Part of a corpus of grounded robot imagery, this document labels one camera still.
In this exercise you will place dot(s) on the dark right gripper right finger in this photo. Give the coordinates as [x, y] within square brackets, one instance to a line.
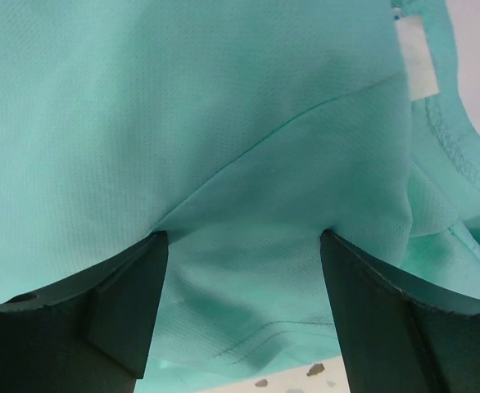
[398, 332]

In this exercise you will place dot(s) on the teal t shirt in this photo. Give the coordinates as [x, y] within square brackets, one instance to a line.
[243, 129]

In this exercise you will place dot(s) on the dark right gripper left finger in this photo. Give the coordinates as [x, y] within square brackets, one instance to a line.
[89, 332]

